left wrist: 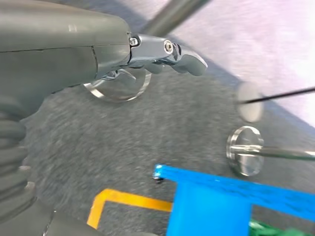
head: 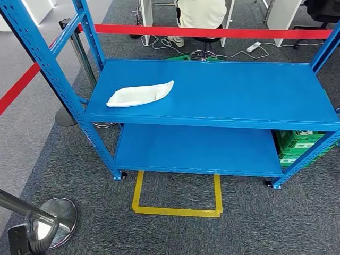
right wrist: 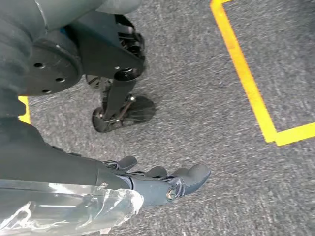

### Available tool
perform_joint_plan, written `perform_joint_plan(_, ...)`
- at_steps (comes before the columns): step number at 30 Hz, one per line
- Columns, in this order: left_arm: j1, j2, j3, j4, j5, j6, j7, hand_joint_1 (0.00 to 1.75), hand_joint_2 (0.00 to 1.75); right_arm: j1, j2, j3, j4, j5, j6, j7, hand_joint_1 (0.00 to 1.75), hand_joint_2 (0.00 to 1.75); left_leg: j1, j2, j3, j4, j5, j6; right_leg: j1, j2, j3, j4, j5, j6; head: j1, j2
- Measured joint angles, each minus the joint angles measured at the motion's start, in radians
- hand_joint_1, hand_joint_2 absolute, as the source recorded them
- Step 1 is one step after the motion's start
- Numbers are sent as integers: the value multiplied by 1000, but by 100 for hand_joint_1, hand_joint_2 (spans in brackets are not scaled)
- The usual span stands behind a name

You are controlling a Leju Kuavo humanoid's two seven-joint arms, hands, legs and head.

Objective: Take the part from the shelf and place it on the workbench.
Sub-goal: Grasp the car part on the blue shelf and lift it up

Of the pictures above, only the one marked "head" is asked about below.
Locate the white curved plastic part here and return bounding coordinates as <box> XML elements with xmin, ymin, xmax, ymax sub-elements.
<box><xmin>106</xmin><ymin>80</ymin><xmax>175</xmax><ymax>108</ymax></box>

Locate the blue metal shelf rack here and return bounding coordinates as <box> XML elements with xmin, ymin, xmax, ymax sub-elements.
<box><xmin>0</xmin><ymin>0</ymin><xmax>340</xmax><ymax>191</ymax></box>

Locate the black stool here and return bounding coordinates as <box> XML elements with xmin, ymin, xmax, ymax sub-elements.
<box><xmin>190</xmin><ymin>24</ymin><xmax>224</xmax><ymax>61</ymax></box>

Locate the black power adapter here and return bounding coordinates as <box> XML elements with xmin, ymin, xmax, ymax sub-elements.
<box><xmin>130</xmin><ymin>7</ymin><xmax>142</xmax><ymax>39</ymax></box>

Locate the white desk side panel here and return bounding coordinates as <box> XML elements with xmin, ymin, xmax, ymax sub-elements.
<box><xmin>220</xmin><ymin>0</ymin><xmax>236</xmax><ymax>48</ymax></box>
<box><xmin>266</xmin><ymin>0</ymin><xmax>304</xmax><ymax>48</ymax></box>
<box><xmin>140</xmin><ymin>0</ymin><xmax>154</xmax><ymax>46</ymax></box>

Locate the person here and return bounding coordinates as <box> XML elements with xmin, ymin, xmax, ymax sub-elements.
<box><xmin>167</xmin><ymin>0</ymin><xmax>228</xmax><ymax>48</ymax></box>

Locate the chrome barrier stanchion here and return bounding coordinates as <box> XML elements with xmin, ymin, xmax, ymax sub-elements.
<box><xmin>59</xmin><ymin>18</ymin><xmax>117</xmax><ymax>130</ymax></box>

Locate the white power strip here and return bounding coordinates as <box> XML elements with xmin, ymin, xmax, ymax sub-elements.
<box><xmin>247</xmin><ymin>41</ymin><xmax>262</xmax><ymax>54</ymax></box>

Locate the black barrier stanchion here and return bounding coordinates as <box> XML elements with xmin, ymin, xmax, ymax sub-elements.
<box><xmin>0</xmin><ymin>7</ymin><xmax>78</xmax><ymax>128</ymax></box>

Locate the grey metal desk leg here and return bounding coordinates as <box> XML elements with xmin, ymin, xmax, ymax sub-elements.
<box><xmin>262</xmin><ymin>0</ymin><xmax>275</xmax><ymax>24</ymax></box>

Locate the black office chair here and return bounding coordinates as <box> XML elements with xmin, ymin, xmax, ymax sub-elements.
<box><xmin>293</xmin><ymin>0</ymin><xmax>340</xmax><ymax>49</ymax></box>

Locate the white cable tangle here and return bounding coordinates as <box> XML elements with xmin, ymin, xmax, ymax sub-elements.
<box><xmin>140</xmin><ymin>34</ymin><xmax>173</xmax><ymax>50</ymax></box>

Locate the white floor cable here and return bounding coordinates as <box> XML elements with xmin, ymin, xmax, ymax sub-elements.
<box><xmin>216</xmin><ymin>41</ymin><xmax>325</xmax><ymax>61</ymax></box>

